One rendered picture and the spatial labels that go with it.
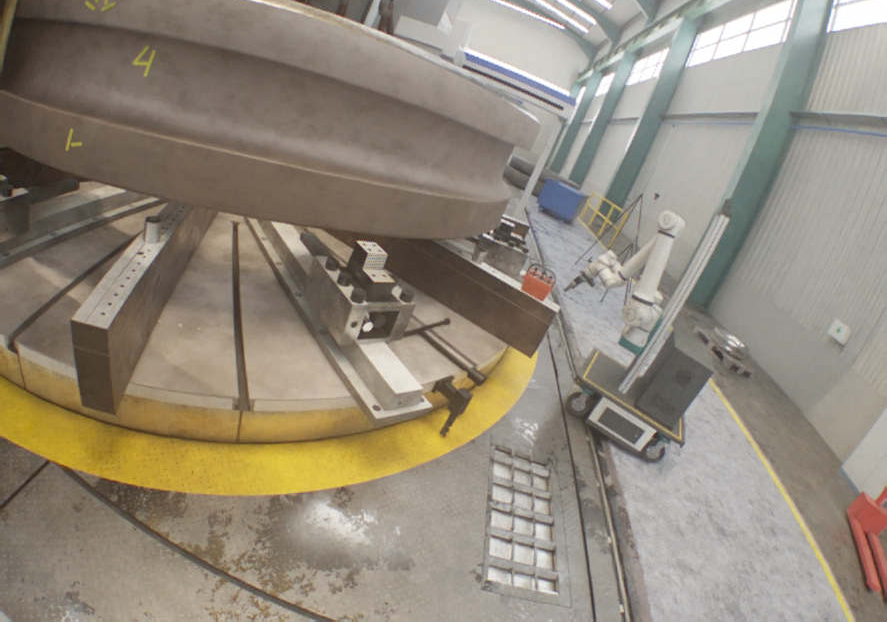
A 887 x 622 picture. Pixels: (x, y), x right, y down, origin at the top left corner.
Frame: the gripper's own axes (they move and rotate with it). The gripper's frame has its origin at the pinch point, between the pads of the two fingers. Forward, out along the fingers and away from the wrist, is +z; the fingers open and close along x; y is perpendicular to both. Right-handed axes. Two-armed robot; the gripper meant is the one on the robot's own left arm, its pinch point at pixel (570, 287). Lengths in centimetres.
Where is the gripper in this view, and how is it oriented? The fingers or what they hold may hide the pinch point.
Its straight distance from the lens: 304.1
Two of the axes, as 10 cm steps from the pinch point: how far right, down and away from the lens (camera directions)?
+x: -6.5, 1.8, -7.4
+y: -5.2, -8.1, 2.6
